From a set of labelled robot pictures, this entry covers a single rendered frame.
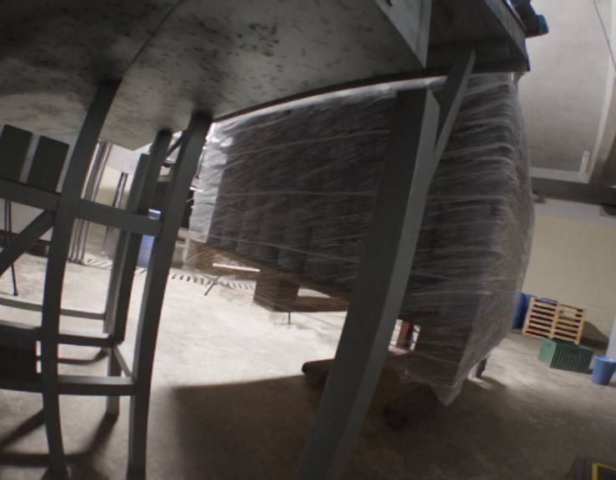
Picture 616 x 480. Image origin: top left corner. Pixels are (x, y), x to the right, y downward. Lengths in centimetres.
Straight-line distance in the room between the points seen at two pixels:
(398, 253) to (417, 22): 24
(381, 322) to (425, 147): 19
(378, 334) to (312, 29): 30
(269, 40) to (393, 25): 13
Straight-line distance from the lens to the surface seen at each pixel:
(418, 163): 32
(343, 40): 32
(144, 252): 339
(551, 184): 935
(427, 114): 35
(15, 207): 284
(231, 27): 35
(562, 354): 395
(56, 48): 47
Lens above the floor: 60
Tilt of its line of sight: 2 degrees up
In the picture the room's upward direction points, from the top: 14 degrees clockwise
